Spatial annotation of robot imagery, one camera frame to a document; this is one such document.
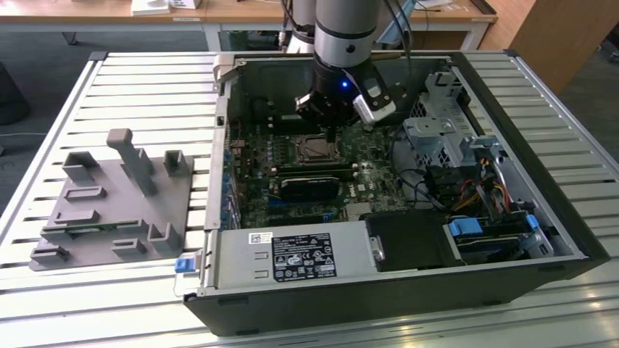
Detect light wooden desk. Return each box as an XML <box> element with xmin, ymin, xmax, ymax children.
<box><xmin>0</xmin><ymin>0</ymin><xmax>498</xmax><ymax>51</ymax></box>

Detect black RAM stick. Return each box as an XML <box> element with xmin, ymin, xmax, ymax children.
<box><xmin>276</xmin><ymin>162</ymin><xmax>352</xmax><ymax>172</ymax></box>
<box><xmin>277</xmin><ymin>169</ymin><xmax>353</xmax><ymax>179</ymax></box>

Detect silver metal handle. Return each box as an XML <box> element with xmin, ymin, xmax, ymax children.
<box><xmin>368</xmin><ymin>235</ymin><xmax>386</xmax><ymax>262</ymax></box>

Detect blue power supply latch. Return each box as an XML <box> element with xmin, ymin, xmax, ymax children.
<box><xmin>173</xmin><ymin>253</ymin><xmax>200</xmax><ymax>273</ymax></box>

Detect black hard disk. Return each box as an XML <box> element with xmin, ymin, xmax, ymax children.
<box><xmin>453</xmin><ymin>231</ymin><xmax>529</xmax><ymax>266</ymax></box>

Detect plain white box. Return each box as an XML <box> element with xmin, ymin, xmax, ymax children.
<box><xmin>130</xmin><ymin>0</ymin><xmax>170</xmax><ymax>16</ymax></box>

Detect green motherboard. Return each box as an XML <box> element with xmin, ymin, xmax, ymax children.
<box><xmin>224</xmin><ymin>115</ymin><xmax>412</xmax><ymax>231</ymax></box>

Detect black graphics card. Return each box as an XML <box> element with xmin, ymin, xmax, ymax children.
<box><xmin>277</xmin><ymin>175</ymin><xmax>342</xmax><ymax>202</ymax></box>

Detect grey case latch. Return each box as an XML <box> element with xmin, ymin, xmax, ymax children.
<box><xmin>212</xmin><ymin>54</ymin><xmax>237</xmax><ymax>83</ymax></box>

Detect CPU socket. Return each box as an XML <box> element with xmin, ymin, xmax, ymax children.
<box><xmin>292</xmin><ymin>133</ymin><xmax>346</xmax><ymax>166</ymax></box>

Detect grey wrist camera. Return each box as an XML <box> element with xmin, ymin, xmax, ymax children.
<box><xmin>350</xmin><ymin>70</ymin><xmax>397</xmax><ymax>126</ymax></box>

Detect coloured wire bundle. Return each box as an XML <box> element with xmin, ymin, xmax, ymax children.
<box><xmin>453</xmin><ymin>173</ymin><xmax>509</xmax><ymax>212</ymax></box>

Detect silver chipset heatsink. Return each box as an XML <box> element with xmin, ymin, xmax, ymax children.
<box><xmin>346</xmin><ymin>202</ymin><xmax>374</xmax><ymax>220</ymax></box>

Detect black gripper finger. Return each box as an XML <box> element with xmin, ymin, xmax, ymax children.
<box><xmin>332</xmin><ymin>119</ymin><xmax>361</xmax><ymax>144</ymax></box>
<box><xmin>294</xmin><ymin>92</ymin><xmax>334</xmax><ymax>143</ymax></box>

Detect grey parts rack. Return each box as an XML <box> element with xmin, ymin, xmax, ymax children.
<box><xmin>29</xmin><ymin>128</ymin><xmax>194</xmax><ymax>271</ymax></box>

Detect white papers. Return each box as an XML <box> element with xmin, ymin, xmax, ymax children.
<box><xmin>416</xmin><ymin>0</ymin><xmax>465</xmax><ymax>12</ymax></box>

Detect green RAM stick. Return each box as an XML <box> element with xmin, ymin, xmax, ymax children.
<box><xmin>65</xmin><ymin>224</ymin><xmax>120</xmax><ymax>233</ymax></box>

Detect silver metal drive cage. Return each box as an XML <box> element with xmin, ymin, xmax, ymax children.
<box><xmin>398</xmin><ymin>70</ymin><xmax>484</xmax><ymax>171</ymax></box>

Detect blue disk carrier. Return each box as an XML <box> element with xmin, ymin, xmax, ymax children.
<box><xmin>446</xmin><ymin>216</ymin><xmax>484</xmax><ymax>239</ymax></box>

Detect silver power supply unit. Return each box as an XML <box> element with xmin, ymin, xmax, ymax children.
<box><xmin>196</xmin><ymin>220</ymin><xmax>385</xmax><ymax>291</ymax></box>

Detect wooden cabinet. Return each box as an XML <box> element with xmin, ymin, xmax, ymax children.
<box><xmin>480</xmin><ymin>0</ymin><xmax>619</xmax><ymax>96</ymax></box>

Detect black data wire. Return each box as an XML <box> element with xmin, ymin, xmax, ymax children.
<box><xmin>389</xmin><ymin>126</ymin><xmax>453</xmax><ymax>212</ymax></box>

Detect black plastic shroud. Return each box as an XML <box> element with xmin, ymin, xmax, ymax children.
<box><xmin>361</xmin><ymin>212</ymin><xmax>465</xmax><ymax>273</ymax></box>

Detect black PC case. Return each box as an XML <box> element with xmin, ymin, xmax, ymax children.
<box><xmin>181</xmin><ymin>50</ymin><xmax>610</xmax><ymax>336</ymax></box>

